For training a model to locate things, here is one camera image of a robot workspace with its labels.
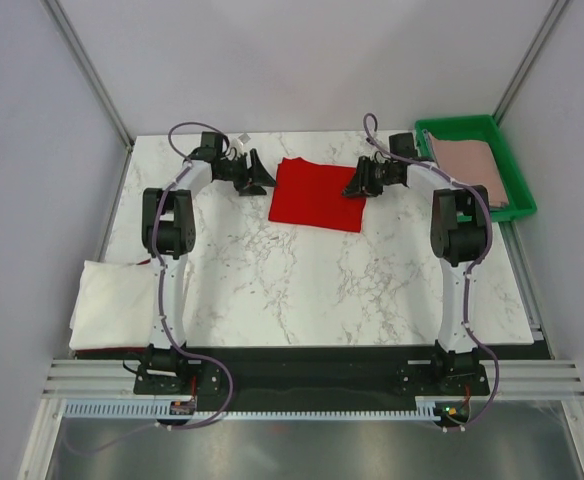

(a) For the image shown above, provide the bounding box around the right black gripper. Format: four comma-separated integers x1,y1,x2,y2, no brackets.
341,156,398,199

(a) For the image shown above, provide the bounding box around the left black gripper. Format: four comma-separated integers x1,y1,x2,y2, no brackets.
216,150,277,198

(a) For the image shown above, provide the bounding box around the red t shirt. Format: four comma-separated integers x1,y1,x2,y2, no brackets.
268,157,366,233

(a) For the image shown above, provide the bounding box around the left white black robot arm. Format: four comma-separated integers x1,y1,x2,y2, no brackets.
141,131,276,393

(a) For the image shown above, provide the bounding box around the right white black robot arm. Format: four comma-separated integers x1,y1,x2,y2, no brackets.
342,134,493,395

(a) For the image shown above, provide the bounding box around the pink t shirt in bin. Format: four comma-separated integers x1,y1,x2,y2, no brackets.
427,133,509,208

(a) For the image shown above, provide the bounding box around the green plastic bin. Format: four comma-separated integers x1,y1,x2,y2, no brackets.
414,114,537,222

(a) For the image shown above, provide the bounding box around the folded white t shirt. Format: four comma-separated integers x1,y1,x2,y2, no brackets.
66,259,196,354

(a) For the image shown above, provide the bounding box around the folded dark red shirt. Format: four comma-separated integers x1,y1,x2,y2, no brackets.
74,348,130,359

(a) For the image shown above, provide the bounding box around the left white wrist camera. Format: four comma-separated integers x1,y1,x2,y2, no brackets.
231,133,250,152

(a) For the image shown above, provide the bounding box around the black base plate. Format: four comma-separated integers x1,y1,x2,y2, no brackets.
79,341,550,412

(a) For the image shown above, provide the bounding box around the left aluminium corner post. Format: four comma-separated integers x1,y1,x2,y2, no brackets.
41,0,134,151

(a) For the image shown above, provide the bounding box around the aluminium corner post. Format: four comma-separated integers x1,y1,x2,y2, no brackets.
492,0,573,125
41,0,134,151

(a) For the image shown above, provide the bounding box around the right aluminium corner post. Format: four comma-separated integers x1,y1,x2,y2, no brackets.
492,0,573,125

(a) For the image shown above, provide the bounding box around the aluminium front frame rail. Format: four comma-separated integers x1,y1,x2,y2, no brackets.
42,360,584,400

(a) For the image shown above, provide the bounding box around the white slotted cable duct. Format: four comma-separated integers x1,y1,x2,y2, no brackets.
63,399,443,421

